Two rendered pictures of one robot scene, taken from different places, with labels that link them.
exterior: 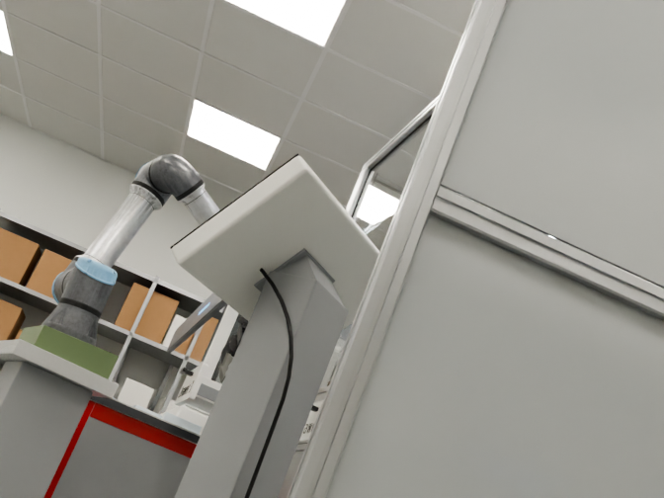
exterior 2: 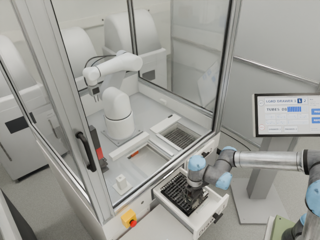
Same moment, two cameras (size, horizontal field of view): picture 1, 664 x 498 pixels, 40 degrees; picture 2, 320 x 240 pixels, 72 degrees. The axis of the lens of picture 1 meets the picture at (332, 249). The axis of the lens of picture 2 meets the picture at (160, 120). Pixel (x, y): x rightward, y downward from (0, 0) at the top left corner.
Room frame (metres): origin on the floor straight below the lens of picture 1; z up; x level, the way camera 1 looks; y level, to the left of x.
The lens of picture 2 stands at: (3.31, 0.65, 2.03)
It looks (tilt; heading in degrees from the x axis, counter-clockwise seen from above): 37 degrees down; 239
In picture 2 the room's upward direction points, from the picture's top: 3 degrees counter-clockwise
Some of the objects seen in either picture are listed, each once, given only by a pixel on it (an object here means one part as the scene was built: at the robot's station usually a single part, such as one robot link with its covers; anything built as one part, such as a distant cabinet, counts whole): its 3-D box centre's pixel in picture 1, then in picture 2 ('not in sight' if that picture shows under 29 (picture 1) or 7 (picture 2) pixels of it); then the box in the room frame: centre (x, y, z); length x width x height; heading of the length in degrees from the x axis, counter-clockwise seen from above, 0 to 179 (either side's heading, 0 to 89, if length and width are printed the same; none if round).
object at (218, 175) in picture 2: not in sight; (218, 175); (2.78, 0.24, 1.23); 0.11 x 0.11 x 0.08; 26
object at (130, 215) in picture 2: not in sight; (129, 218); (3.15, 0.01, 0.88); 0.07 x 0.05 x 0.07; 11
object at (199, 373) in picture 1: (191, 385); (211, 216); (2.77, 0.24, 0.87); 0.29 x 0.02 x 0.11; 11
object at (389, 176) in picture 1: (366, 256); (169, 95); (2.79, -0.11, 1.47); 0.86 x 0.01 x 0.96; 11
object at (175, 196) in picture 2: not in sight; (184, 194); (2.81, 0.04, 0.87); 0.22 x 0.18 x 0.06; 101
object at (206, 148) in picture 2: (315, 422); (201, 155); (2.52, -0.14, 0.87); 0.29 x 0.02 x 0.11; 11
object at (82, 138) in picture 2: not in sight; (87, 154); (3.25, 0.02, 1.45); 0.05 x 0.03 x 0.19; 101
